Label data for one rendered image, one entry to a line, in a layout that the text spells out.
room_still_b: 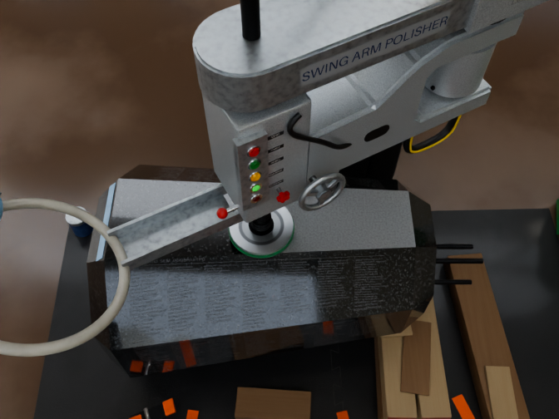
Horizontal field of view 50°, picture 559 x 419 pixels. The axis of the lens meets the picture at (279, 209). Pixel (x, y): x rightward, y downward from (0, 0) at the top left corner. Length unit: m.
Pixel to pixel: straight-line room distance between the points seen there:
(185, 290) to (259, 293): 0.25
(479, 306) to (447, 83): 1.26
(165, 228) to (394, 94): 0.75
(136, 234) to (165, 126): 1.68
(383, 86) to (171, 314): 1.04
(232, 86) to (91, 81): 2.49
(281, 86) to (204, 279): 0.91
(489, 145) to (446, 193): 0.41
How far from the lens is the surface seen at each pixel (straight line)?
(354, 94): 1.64
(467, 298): 2.81
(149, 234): 1.78
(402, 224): 2.09
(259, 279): 2.03
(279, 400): 2.52
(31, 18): 4.26
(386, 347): 2.52
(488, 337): 2.77
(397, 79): 1.61
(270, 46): 1.32
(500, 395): 2.68
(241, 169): 1.45
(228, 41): 1.34
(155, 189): 2.18
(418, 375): 2.49
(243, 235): 1.97
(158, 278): 2.06
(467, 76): 1.83
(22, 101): 3.76
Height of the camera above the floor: 2.58
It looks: 58 degrees down
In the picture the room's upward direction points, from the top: straight up
